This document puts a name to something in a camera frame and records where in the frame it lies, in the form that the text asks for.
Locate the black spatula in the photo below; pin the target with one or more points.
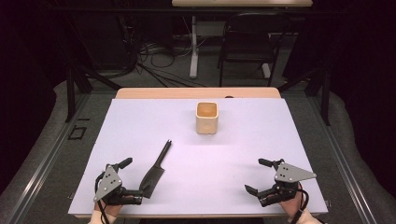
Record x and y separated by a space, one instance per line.
153 177

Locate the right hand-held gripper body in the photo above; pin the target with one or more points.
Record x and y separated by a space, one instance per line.
291 173

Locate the white table mat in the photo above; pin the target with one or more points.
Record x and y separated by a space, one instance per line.
218 161

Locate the dark curtain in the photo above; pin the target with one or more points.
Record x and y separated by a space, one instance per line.
21 77
367 77

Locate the beige square cup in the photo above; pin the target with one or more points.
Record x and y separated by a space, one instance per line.
206 123

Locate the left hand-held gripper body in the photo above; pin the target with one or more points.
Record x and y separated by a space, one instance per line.
107 183

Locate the person's left hand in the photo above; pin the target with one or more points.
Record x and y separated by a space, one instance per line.
110 210

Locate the person's right hand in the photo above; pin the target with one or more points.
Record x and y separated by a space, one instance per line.
291 206

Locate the black tape square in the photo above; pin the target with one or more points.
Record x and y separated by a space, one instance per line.
77 133

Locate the wooden table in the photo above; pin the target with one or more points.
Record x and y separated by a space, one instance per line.
174 92

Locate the black metal stand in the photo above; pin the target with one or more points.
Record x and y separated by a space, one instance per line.
325 93
71 93

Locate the white desk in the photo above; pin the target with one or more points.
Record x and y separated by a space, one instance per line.
243 3

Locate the black folding chair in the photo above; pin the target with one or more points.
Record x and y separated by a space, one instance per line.
249 43

